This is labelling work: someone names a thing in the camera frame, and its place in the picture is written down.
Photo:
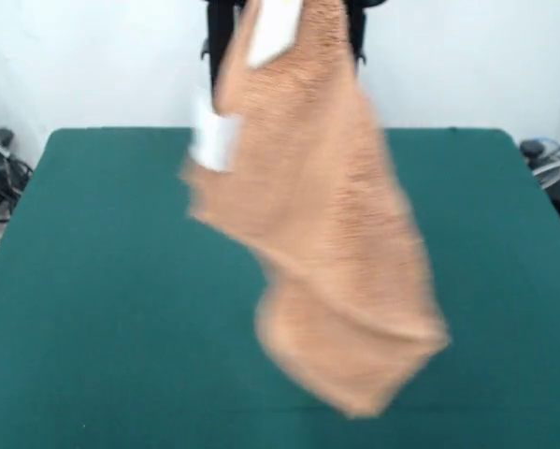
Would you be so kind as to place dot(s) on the small black round device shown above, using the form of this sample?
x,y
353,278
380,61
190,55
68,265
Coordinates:
x,y
531,149

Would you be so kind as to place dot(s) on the dark green tablecloth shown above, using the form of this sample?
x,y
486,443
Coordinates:
x,y
97,304

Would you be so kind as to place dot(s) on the tan terry towel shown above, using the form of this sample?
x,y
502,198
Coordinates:
x,y
317,210

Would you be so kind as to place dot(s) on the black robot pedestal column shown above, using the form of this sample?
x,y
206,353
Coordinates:
x,y
213,42

